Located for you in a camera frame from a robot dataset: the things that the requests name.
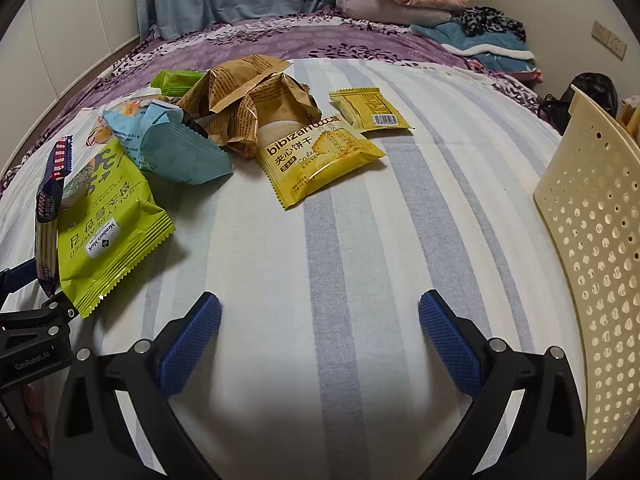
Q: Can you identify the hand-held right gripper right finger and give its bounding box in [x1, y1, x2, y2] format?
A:
[419, 289, 587, 480]

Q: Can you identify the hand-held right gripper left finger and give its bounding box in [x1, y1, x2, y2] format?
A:
[52, 291, 223, 480]

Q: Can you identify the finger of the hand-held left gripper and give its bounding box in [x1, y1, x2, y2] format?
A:
[0, 258, 40, 306]
[0, 292, 81, 336]

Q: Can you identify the blue striped cracker packet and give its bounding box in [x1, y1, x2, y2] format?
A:
[34, 135, 76, 297]

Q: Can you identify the lime green seaweed packet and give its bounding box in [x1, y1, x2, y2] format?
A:
[56, 137, 177, 320]

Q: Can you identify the cream perforated plastic basket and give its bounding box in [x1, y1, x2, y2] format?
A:
[532, 85, 640, 480]

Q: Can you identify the light blue snack packet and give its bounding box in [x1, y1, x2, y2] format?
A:
[102, 101, 235, 187]

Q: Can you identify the large yellow biscuit packet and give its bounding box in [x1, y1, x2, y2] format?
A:
[255, 116, 388, 212]

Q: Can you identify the brown snack packet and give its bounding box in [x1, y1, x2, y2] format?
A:
[207, 55, 293, 113]
[176, 91, 261, 161]
[240, 72, 323, 133]

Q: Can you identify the small green snack packet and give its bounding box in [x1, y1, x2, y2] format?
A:
[150, 69, 207, 97]

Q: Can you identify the small yellow snack packet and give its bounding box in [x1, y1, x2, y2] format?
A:
[328, 88, 416, 135]

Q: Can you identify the striped bed cover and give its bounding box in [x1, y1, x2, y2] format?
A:
[0, 57, 586, 480]

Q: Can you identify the white wardrobe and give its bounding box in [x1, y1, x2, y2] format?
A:
[0, 0, 143, 176]

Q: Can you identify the black backpack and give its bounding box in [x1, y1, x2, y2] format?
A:
[539, 73, 620, 136]

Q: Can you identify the blue fleece blanket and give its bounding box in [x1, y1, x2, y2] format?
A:
[410, 20, 538, 76]

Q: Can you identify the purple floral bedsheet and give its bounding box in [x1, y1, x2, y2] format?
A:
[0, 7, 563, 201]

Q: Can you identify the leopard print cloth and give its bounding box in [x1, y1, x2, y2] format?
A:
[457, 6, 528, 43]

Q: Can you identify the mauve folded quilt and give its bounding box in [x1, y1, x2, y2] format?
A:
[336, 0, 453, 26]

